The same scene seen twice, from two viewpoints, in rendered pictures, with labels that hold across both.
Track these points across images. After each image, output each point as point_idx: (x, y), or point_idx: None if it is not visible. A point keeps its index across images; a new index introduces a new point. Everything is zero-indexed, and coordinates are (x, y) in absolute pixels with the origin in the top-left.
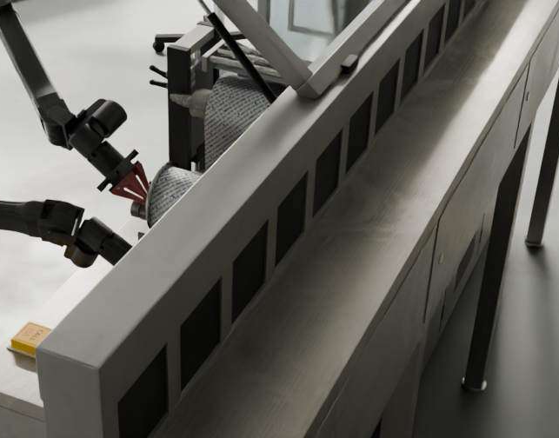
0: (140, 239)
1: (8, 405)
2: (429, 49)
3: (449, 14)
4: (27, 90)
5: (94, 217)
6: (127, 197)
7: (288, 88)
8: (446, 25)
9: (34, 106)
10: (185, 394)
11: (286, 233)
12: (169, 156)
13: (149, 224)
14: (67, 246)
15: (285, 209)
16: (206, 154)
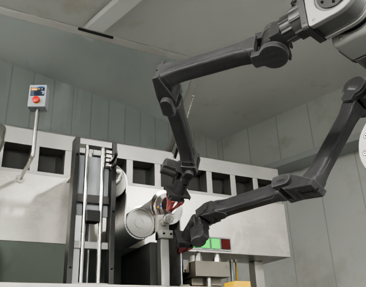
0: (245, 164)
1: None
2: (51, 170)
3: (21, 160)
4: (193, 145)
5: (194, 214)
6: (177, 206)
7: (170, 152)
8: (23, 165)
9: (195, 154)
10: None
11: (192, 188)
12: (115, 213)
13: (181, 214)
14: (211, 224)
15: (193, 179)
16: (126, 201)
